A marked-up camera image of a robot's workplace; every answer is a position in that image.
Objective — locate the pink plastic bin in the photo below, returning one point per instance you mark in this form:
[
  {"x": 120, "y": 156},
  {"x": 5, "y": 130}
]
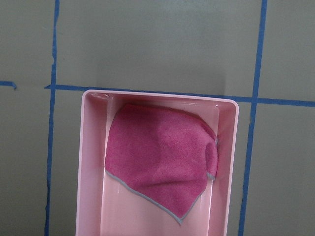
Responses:
[{"x": 106, "y": 208}]

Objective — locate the pink fleece cloth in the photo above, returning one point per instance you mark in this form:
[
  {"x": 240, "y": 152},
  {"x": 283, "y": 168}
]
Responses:
[{"x": 163, "y": 155}]

